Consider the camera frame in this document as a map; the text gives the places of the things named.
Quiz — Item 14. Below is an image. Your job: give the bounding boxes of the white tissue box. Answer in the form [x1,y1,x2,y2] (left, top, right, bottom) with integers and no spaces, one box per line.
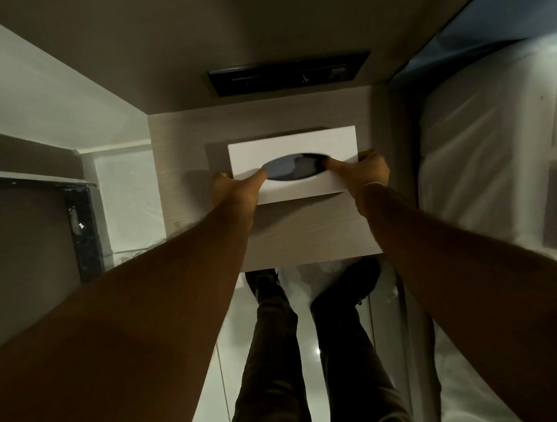
[227,125,362,208]

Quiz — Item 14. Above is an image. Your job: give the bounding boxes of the person's left black shoe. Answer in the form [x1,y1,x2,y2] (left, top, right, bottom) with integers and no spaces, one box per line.
[244,268,285,309]

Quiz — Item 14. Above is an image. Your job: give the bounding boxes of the blue bed headboard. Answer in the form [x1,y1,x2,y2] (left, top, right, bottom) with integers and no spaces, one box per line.
[382,0,557,87]

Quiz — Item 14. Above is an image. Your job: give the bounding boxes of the person's leg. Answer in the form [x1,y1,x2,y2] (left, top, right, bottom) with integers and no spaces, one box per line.
[309,285,420,422]
[212,284,315,422]

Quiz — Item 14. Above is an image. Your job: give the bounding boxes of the person's black shoe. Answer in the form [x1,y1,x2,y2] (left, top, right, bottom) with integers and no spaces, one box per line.
[244,268,285,309]
[306,256,385,313]

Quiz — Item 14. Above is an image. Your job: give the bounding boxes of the black wall switch panel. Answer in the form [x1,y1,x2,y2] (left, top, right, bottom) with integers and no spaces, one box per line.
[207,51,374,99]

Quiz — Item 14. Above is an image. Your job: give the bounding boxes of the person's left forearm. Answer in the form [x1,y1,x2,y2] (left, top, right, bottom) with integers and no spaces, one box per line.
[0,202,273,422]

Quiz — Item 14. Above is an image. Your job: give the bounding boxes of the bed with white sheet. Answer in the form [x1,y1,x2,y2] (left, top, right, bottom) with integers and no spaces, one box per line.
[402,31,557,422]

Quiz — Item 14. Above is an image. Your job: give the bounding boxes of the person's left leg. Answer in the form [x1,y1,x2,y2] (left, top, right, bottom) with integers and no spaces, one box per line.
[212,284,315,422]

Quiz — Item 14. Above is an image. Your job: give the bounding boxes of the person's right leg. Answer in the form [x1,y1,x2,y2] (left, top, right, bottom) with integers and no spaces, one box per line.
[309,285,420,422]

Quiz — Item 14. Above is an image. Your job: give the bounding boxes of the person's right hand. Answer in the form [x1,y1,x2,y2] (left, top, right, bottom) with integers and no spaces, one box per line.
[323,148,393,205]

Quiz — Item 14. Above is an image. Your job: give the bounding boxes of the person's right black shoe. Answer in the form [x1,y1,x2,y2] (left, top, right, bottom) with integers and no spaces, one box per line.
[306,256,385,313]

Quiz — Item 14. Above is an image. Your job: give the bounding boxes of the thin wrist bracelet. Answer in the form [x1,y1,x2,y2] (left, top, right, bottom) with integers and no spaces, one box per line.
[353,180,388,197]

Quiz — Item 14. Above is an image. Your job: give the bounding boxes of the person's left hand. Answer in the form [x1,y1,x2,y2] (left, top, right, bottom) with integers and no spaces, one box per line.
[208,168,272,219]

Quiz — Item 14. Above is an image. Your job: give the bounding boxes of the person's right forearm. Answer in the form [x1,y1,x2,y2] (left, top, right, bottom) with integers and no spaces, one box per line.
[353,167,557,422]

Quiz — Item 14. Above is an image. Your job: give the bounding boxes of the light wood bedside table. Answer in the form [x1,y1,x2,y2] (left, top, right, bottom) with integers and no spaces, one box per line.
[146,82,405,280]

